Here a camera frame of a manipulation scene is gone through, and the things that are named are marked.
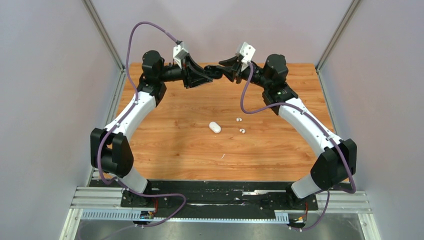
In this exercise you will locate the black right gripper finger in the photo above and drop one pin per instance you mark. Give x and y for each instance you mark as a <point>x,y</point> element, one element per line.
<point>229,73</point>
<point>229,62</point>

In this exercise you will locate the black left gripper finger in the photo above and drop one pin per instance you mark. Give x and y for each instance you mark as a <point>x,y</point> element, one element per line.
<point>196,82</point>
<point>197,69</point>

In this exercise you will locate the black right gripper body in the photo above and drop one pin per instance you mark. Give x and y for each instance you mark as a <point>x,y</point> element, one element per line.
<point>241,74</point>

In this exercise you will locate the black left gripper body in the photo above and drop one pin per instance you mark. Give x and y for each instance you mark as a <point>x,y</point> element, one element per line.
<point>186,74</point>

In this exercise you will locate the black earbud charging case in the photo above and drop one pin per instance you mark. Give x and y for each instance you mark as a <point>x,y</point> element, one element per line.
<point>213,72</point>

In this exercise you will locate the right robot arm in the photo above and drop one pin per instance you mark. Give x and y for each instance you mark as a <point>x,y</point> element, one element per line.
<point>336,157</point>

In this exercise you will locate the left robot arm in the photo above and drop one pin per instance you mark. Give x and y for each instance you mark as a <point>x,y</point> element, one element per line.
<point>110,150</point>

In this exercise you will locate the white earbud charging case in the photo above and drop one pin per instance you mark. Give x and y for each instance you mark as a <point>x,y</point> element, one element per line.
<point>215,127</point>

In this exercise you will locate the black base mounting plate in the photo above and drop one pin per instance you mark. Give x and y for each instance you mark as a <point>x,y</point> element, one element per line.
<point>157,187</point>

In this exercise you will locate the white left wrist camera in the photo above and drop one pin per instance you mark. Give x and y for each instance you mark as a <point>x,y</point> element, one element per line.
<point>180,51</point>

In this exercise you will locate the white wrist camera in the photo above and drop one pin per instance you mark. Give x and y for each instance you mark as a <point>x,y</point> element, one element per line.
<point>245,52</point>
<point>180,51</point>

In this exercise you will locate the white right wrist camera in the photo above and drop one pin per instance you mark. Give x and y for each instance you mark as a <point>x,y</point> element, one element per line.
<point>245,52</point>

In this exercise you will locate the left aluminium corner post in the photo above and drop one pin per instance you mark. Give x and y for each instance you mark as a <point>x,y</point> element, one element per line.
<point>97,21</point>

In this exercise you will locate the aluminium corner post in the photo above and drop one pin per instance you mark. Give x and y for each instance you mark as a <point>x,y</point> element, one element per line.
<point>352,8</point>
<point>97,21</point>

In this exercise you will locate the right aluminium corner post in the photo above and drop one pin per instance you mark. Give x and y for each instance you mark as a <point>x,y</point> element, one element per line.
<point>352,8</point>

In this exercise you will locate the aluminium frame rail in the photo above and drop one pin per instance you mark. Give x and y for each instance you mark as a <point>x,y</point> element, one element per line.
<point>113,198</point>

